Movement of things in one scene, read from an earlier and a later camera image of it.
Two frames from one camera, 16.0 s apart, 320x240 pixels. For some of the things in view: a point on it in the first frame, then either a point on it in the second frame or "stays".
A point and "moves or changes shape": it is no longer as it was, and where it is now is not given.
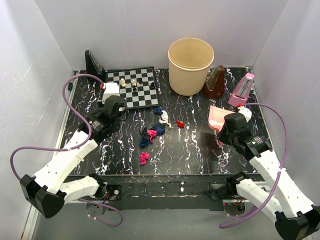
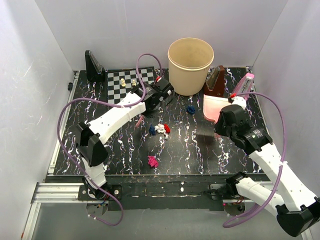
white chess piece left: x=123 y=84 stays
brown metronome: x=215 y=86 stays
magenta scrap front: x=144 y=156 → x=152 y=161
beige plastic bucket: x=189 y=59 stays
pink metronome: x=241 y=91 stays
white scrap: x=164 y=119 → x=160 y=128
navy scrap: x=157 y=110 → x=191 y=109
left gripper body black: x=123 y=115 → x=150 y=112
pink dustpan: x=216 y=119 moves or changes shape
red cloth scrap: x=180 y=125 → x=167 y=129
